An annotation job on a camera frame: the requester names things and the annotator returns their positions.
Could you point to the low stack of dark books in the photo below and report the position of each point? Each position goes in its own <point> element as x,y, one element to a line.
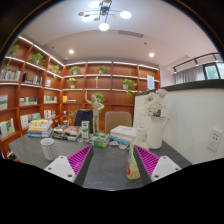
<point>66,132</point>

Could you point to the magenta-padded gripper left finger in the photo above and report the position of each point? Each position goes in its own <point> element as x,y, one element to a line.
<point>61,166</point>

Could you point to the ceiling air vent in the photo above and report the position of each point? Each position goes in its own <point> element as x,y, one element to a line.
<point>131,33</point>

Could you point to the grey window curtain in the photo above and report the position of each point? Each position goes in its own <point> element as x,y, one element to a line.
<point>189,75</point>

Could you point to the pink and white flower bouquet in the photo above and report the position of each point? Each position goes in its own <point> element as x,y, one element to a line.
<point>153,105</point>

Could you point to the clear bottle with yellow drink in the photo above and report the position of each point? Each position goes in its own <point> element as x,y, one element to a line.
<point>132,166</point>

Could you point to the flat green and white box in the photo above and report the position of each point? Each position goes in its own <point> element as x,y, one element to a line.
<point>101,140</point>

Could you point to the white pitcher vase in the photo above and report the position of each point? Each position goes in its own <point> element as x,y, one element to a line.
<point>156,133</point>

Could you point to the white patterned cup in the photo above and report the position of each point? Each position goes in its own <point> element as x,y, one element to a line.
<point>49,149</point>

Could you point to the round recessed ceiling light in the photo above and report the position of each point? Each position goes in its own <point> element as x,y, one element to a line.
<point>151,54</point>
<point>71,51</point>

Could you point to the wooden artist mannequin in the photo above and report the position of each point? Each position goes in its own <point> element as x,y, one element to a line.
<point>96,111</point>

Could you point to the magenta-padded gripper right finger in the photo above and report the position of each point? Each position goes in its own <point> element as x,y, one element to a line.
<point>160,166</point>

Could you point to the wooden wall shelf unit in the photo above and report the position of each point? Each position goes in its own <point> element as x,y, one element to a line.
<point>116,98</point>

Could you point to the white wall socket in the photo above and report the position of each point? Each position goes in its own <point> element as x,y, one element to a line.
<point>215,139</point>

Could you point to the beige upholstered chair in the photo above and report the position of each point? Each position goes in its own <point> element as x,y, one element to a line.
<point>118,121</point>

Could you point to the branched ceiling lamp with globes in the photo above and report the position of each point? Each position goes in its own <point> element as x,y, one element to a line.
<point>104,11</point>

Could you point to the dark framed window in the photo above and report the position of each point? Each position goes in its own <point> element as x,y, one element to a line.
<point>212,71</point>

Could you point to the dark blue chair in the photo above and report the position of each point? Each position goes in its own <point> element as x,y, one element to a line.
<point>83,118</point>

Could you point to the black track light rail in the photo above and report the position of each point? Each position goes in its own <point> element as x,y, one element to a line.
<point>195,60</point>

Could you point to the upright green and white box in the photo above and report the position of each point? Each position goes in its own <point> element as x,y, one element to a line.
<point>85,130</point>

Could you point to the stack of white books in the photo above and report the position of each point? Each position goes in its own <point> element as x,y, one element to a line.
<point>122,133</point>

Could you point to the tall stack of colourful books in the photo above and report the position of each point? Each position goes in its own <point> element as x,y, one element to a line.
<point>39,128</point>

